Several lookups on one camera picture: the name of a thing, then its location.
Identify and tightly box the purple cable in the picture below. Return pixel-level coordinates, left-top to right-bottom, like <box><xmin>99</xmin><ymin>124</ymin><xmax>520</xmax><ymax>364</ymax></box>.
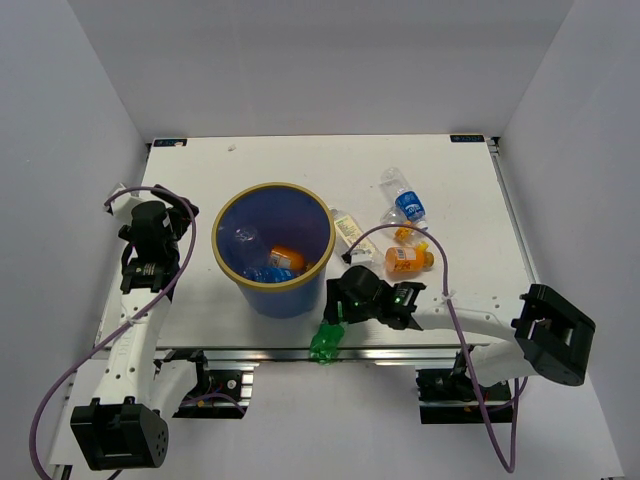
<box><xmin>29</xmin><ymin>186</ymin><xmax>199</xmax><ymax>480</ymax></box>
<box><xmin>347</xmin><ymin>223</ymin><xmax>529</xmax><ymax>474</ymax></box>

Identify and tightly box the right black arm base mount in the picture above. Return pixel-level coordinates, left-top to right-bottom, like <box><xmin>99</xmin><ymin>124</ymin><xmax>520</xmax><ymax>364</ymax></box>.
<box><xmin>416</xmin><ymin>354</ymin><xmax>514</xmax><ymax>425</ymax></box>

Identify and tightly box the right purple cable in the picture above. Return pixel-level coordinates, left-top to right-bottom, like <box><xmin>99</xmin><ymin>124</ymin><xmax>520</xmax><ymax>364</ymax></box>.
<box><xmin>347</xmin><ymin>223</ymin><xmax>529</xmax><ymax>474</ymax></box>

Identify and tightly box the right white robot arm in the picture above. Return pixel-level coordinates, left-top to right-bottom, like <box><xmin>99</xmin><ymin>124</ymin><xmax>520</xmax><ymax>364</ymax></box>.
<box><xmin>324</xmin><ymin>265</ymin><xmax>596</xmax><ymax>399</ymax></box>

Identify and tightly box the blue plastic bin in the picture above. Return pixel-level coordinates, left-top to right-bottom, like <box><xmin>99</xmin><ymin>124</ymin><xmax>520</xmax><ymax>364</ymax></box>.
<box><xmin>211</xmin><ymin>182</ymin><xmax>336</xmax><ymax>318</ymax></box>

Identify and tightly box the left blue corner sticker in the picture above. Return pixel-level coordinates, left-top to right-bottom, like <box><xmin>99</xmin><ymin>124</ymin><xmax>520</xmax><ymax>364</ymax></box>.
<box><xmin>152</xmin><ymin>138</ymin><xmax>187</xmax><ymax>148</ymax></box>

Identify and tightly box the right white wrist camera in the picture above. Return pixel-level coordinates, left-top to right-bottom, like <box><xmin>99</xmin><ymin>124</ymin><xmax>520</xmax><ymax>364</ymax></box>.
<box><xmin>341</xmin><ymin>249</ymin><xmax>374</xmax><ymax>268</ymax></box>

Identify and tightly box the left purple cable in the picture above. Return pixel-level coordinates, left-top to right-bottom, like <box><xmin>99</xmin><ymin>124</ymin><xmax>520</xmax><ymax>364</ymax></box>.
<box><xmin>29</xmin><ymin>186</ymin><xmax>199</xmax><ymax>480</ymax></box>

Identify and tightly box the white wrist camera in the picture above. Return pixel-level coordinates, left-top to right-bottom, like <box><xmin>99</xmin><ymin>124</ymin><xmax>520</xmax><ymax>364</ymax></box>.
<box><xmin>103</xmin><ymin>192</ymin><xmax>144</xmax><ymax>224</ymax></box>
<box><xmin>341</xmin><ymin>249</ymin><xmax>374</xmax><ymax>268</ymax></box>

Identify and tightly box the right blue corner sticker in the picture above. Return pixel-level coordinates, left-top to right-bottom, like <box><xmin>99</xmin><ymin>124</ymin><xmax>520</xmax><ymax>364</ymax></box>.
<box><xmin>449</xmin><ymin>134</ymin><xmax>485</xmax><ymax>143</ymax></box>

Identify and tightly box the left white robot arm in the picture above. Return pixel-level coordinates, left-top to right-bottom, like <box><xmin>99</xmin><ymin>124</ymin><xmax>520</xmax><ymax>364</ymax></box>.
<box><xmin>70</xmin><ymin>185</ymin><xmax>212</xmax><ymax>471</ymax></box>

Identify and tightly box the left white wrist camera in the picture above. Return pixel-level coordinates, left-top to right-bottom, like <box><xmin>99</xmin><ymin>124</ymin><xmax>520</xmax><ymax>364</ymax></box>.
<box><xmin>103</xmin><ymin>192</ymin><xmax>144</xmax><ymax>224</ymax></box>

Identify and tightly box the clear water bottle blue cap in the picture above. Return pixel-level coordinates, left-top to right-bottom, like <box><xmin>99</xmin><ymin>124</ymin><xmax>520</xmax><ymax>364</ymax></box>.
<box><xmin>242</xmin><ymin>266</ymin><xmax>296</xmax><ymax>283</ymax></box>

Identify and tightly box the clear bottle blue label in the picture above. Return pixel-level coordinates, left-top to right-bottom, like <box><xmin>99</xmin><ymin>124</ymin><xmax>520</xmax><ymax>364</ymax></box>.
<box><xmin>380</xmin><ymin>167</ymin><xmax>428</xmax><ymax>230</ymax></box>

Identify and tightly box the green soda bottle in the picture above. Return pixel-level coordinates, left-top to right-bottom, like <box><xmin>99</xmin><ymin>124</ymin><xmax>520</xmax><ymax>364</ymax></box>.
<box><xmin>309</xmin><ymin>321</ymin><xmax>347</xmax><ymax>365</ymax></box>

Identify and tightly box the blue corner sticker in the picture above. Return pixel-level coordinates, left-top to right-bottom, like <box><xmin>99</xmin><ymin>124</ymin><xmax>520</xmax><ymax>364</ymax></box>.
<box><xmin>449</xmin><ymin>134</ymin><xmax>485</xmax><ymax>143</ymax></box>
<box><xmin>152</xmin><ymin>138</ymin><xmax>187</xmax><ymax>148</ymax></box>

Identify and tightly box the small clear bottle orange cap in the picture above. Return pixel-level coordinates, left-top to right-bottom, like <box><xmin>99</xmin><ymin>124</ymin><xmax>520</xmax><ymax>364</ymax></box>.
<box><xmin>380</xmin><ymin>207</ymin><xmax>414</xmax><ymax>245</ymax></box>

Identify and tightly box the crushed clear bottle in bin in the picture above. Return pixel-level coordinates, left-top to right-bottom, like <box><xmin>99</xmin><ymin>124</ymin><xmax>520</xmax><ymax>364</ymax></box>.
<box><xmin>232</xmin><ymin>225</ymin><xmax>262</xmax><ymax>249</ymax></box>

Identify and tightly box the orange juice bottle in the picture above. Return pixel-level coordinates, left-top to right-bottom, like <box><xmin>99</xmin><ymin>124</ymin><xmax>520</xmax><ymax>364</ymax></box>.
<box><xmin>268</xmin><ymin>245</ymin><xmax>306</xmax><ymax>271</ymax></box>
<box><xmin>384</xmin><ymin>242</ymin><xmax>435</xmax><ymax>274</ymax></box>

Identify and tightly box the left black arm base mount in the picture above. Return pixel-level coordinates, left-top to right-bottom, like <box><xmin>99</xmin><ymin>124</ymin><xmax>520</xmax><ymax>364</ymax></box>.
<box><xmin>154</xmin><ymin>349</ymin><xmax>249</xmax><ymax>420</ymax></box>

